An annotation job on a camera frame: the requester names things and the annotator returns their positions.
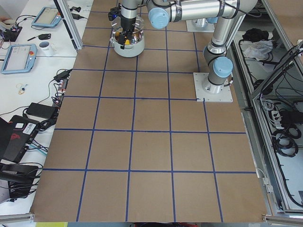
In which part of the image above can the white crumpled cloth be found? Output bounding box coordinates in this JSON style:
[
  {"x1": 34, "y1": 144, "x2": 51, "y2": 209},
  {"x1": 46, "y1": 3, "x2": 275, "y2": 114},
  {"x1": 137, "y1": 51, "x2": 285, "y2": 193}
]
[{"x1": 243, "y1": 40, "x2": 273, "y2": 61}]

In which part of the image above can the far blue teach pendant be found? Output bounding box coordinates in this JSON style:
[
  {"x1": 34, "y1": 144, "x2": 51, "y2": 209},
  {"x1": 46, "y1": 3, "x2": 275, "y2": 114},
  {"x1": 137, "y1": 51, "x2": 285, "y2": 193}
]
[{"x1": 31, "y1": 7, "x2": 62, "y2": 28}]

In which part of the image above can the black laptop with red logo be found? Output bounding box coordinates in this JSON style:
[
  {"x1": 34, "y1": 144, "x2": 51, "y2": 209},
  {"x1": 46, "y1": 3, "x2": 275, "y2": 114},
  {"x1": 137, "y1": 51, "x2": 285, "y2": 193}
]
[{"x1": 0, "y1": 115, "x2": 40, "y2": 163}]

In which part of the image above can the black small pouch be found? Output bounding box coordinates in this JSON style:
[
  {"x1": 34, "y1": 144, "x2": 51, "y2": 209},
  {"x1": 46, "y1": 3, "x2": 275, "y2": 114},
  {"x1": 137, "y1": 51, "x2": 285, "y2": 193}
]
[{"x1": 38, "y1": 34, "x2": 51, "y2": 40}]

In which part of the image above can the blue teach pendant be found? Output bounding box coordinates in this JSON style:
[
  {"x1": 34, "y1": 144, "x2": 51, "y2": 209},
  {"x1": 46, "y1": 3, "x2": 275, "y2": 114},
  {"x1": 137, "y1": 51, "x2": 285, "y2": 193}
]
[
  {"x1": 0, "y1": 44, "x2": 37, "y2": 74},
  {"x1": 31, "y1": 7, "x2": 62, "y2": 28}
]

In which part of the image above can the aluminium frame post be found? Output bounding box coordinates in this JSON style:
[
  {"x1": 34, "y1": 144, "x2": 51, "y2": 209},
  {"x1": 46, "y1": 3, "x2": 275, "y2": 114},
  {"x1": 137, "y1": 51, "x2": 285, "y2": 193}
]
[{"x1": 53, "y1": 0, "x2": 83, "y2": 51}]

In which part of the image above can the white mug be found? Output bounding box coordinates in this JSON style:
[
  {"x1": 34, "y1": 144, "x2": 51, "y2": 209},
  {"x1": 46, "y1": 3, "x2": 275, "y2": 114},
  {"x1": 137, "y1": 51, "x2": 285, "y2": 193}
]
[{"x1": 39, "y1": 41, "x2": 56, "y2": 57}]

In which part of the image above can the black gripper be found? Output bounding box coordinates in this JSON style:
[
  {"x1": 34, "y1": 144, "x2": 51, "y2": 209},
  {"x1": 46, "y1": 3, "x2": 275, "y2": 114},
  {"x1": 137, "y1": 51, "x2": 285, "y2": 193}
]
[{"x1": 119, "y1": 16, "x2": 136, "y2": 49}]

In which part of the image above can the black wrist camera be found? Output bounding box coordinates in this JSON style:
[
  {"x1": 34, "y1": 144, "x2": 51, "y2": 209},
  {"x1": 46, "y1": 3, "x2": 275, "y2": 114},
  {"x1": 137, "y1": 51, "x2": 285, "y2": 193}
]
[{"x1": 108, "y1": 5, "x2": 121, "y2": 21}]

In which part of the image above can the near blue teach pendant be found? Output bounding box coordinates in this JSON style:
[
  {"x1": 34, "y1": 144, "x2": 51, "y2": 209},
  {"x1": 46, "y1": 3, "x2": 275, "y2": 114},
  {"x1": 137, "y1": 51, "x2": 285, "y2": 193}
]
[{"x1": 0, "y1": 44, "x2": 37, "y2": 74}]

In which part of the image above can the black power adapter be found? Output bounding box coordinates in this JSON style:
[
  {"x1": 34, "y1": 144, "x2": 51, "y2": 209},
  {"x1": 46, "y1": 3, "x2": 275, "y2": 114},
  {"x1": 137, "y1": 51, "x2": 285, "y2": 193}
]
[{"x1": 26, "y1": 103, "x2": 58, "y2": 119}]

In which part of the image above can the black cloth bundle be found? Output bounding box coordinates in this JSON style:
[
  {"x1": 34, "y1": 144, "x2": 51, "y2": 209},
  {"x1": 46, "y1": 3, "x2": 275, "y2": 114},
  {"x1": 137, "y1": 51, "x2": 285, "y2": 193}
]
[{"x1": 242, "y1": 28, "x2": 269, "y2": 42}]

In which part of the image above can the white power strip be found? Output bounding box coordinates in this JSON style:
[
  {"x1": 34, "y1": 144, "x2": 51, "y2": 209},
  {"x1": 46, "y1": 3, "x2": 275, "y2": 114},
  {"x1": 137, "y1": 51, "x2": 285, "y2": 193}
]
[{"x1": 270, "y1": 110, "x2": 283, "y2": 129}]

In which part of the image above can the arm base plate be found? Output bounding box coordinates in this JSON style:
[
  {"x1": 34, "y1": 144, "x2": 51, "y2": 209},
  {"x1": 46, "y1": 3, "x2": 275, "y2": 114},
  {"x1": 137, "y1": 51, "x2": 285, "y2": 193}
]
[
  {"x1": 193, "y1": 72, "x2": 233, "y2": 103},
  {"x1": 186, "y1": 18, "x2": 214, "y2": 33}
]

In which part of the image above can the pale green cooking pot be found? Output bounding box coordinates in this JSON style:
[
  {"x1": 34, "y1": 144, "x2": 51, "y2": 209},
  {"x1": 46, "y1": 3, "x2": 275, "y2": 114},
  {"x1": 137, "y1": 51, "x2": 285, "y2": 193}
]
[{"x1": 110, "y1": 16, "x2": 145, "y2": 58}]

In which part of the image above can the coiled black cable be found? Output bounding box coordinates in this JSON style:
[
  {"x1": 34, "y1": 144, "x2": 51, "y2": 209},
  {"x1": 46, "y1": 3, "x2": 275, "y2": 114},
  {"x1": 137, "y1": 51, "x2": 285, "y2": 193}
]
[{"x1": 272, "y1": 133, "x2": 299, "y2": 157}]

